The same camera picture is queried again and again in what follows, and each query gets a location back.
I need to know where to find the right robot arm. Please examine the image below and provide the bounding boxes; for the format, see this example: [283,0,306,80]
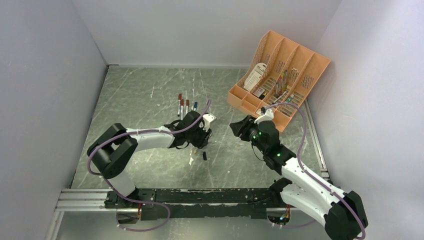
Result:
[229,115,368,240]

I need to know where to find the markers in organizer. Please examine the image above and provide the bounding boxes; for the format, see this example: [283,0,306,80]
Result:
[264,69,289,105]

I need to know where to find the white pen black tip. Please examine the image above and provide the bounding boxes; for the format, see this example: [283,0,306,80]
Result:
[177,93,184,117]

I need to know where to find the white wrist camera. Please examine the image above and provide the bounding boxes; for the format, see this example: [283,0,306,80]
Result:
[254,107,274,124]
[202,113,216,132]

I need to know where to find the aluminium rail frame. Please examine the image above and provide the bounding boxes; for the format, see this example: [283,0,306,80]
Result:
[56,187,277,213]

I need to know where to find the orange plastic desk organizer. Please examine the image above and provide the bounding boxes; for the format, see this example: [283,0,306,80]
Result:
[227,30,331,132]

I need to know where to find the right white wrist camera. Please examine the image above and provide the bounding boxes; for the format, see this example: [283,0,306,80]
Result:
[254,107,274,124]

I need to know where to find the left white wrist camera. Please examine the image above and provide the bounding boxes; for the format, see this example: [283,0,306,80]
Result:
[202,113,216,132]

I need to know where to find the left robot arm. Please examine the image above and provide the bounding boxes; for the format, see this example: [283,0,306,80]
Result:
[86,110,216,208]

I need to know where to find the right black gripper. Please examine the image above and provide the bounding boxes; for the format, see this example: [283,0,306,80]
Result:
[230,114,268,155]

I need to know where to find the white product card package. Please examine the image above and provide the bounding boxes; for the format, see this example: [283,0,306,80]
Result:
[243,62,267,92]

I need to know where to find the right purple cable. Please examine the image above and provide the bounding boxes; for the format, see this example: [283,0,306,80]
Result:
[261,102,367,240]

